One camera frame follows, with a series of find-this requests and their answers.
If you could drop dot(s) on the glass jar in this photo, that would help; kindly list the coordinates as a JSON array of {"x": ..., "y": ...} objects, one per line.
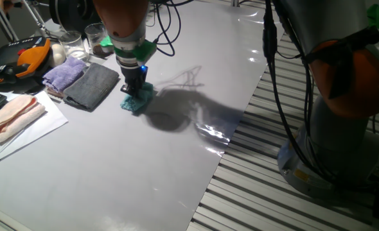
[{"x": 96, "y": 40}]

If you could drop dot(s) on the pink folded cloth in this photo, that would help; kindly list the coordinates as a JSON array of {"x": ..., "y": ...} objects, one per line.
[
  {"x": 9, "y": 109},
  {"x": 19, "y": 125}
]

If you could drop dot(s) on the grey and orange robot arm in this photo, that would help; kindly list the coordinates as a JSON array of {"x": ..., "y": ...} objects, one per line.
[{"x": 122, "y": 16}]

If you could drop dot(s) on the black filament spool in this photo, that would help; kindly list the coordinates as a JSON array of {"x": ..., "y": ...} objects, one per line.
[{"x": 74, "y": 14}]

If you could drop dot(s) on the clear glass cup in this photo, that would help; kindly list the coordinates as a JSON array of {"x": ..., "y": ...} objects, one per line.
[{"x": 73, "y": 45}]

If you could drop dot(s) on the glossy white table sheet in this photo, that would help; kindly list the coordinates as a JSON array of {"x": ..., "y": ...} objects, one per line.
[{"x": 128, "y": 167}]

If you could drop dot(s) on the silver tripod leg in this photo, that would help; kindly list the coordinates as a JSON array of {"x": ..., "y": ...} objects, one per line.
[
  {"x": 35, "y": 17},
  {"x": 3, "y": 20}
]

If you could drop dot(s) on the bystander hand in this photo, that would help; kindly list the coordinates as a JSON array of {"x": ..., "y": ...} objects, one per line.
[{"x": 8, "y": 4}]

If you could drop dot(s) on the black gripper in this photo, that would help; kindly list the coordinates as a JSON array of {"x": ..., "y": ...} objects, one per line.
[{"x": 135, "y": 77}]

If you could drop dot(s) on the teal microfibre cloth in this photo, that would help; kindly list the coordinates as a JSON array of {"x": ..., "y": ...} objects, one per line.
[{"x": 138, "y": 101}]

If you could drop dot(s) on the green printed wrist mount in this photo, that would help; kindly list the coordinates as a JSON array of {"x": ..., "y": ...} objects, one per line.
[{"x": 144, "y": 51}]

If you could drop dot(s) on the black and orange teach pendant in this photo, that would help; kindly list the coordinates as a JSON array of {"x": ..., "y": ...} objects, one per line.
[{"x": 16, "y": 61}]

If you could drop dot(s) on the white printed paper sheet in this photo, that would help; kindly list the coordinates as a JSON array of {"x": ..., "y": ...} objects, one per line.
[{"x": 45, "y": 122}]

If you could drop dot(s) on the purple folded cloth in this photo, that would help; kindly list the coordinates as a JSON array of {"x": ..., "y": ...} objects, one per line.
[{"x": 62, "y": 75}]

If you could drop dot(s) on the grey folded cloth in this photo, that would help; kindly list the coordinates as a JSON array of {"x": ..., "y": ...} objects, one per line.
[{"x": 91, "y": 86}]

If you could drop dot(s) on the white egg-shaped object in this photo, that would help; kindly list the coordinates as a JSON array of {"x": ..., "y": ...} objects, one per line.
[{"x": 58, "y": 54}]

